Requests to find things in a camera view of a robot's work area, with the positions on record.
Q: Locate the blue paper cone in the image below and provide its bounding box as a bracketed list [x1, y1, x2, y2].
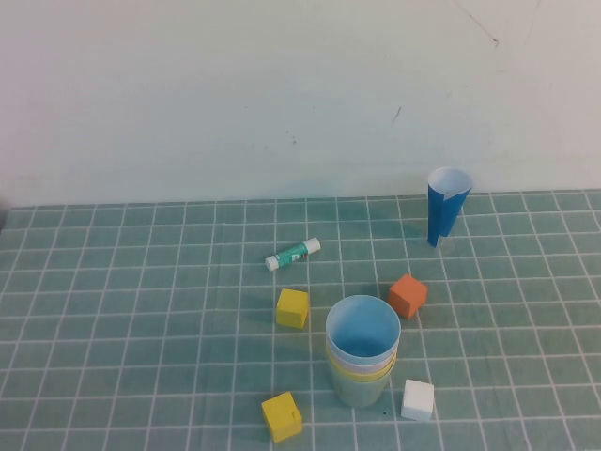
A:
[426, 166, 474, 248]

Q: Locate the green and white glue stick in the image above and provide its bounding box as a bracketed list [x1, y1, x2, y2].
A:
[265, 237, 322, 272]

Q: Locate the pink plastic cup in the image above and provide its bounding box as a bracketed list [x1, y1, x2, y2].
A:
[326, 345, 399, 376]

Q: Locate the smooth yellow foam cube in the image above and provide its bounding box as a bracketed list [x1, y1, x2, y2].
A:
[275, 288, 311, 330]

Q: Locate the green grid tablecloth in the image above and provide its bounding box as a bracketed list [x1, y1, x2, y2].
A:
[0, 189, 601, 451]

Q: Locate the green plastic cup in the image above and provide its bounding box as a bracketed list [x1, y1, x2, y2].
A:
[328, 364, 393, 409]

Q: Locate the white foam cube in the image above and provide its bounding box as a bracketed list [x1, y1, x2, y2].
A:
[400, 378, 436, 422]

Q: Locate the orange foam cube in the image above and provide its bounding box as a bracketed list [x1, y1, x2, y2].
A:
[387, 273, 429, 319]

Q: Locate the notched yellow foam cube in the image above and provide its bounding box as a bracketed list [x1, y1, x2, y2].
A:
[261, 391, 303, 443]

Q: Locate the blue plastic cup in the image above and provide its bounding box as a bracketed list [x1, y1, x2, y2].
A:
[325, 294, 403, 369]

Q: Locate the yellow plastic cup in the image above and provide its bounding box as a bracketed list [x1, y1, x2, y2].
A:
[327, 355, 397, 382]

